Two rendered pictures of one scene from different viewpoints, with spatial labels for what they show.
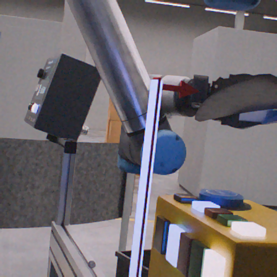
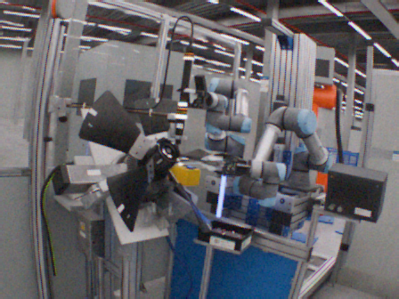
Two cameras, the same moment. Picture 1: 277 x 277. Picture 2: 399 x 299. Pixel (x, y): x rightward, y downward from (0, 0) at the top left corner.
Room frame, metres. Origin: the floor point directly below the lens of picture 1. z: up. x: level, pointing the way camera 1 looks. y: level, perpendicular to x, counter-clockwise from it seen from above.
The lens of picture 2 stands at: (2.08, -0.98, 1.38)
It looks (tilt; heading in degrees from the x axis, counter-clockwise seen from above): 6 degrees down; 150
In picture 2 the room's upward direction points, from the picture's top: 7 degrees clockwise
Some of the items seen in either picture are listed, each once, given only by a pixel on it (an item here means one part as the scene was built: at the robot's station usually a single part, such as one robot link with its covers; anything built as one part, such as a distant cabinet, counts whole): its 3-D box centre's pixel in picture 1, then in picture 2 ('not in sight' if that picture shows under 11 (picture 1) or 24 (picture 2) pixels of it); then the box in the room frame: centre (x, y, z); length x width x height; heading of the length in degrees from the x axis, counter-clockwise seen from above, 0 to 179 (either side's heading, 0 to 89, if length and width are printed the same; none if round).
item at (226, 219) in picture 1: (232, 221); not in sight; (0.39, -0.07, 1.08); 0.02 x 0.02 x 0.01; 18
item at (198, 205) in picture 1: (205, 206); not in sight; (0.43, -0.06, 1.08); 0.02 x 0.02 x 0.01; 18
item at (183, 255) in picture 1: (186, 254); not in sight; (0.40, -0.05, 1.04); 0.02 x 0.01 x 0.03; 18
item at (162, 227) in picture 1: (161, 234); not in sight; (0.46, -0.03, 1.04); 0.02 x 0.01 x 0.03; 18
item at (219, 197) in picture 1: (221, 200); not in sight; (0.48, -0.08, 1.08); 0.04 x 0.04 x 0.02
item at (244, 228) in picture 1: (248, 229); not in sight; (0.37, -0.08, 1.08); 0.02 x 0.02 x 0.01; 18
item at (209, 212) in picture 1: (218, 213); not in sight; (0.41, -0.07, 1.08); 0.02 x 0.02 x 0.01; 18
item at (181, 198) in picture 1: (185, 198); not in sight; (0.46, -0.05, 1.08); 0.02 x 0.02 x 0.01; 18
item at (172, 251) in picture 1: (175, 245); not in sight; (0.43, -0.04, 1.04); 0.02 x 0.01 x 0.03; 18
